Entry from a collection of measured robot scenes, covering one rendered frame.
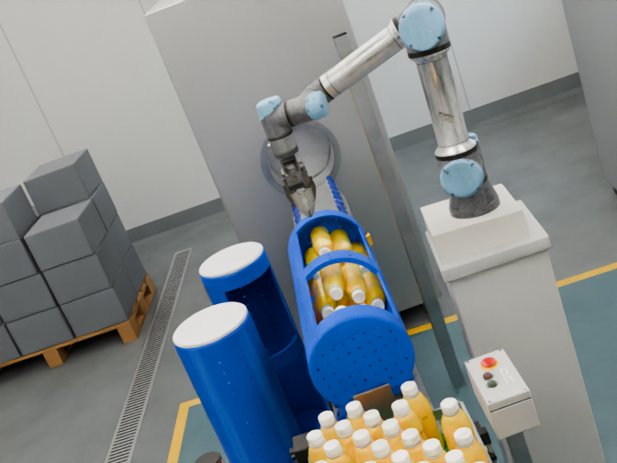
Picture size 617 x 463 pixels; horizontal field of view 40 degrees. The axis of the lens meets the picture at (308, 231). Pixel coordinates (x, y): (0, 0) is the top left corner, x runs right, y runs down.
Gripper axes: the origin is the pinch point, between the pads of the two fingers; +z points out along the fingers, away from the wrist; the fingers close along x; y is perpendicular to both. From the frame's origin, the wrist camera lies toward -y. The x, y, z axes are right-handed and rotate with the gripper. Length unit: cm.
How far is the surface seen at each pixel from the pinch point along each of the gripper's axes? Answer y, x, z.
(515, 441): -66, -29, 49
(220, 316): 37, 43, 37
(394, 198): 103, -32, 43
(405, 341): -37.0, -12.8, 29.5
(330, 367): -37.0, 8.0, 29.5
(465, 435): -81, -17, 31
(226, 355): 21, 44, 45
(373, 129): 103, -33, 11
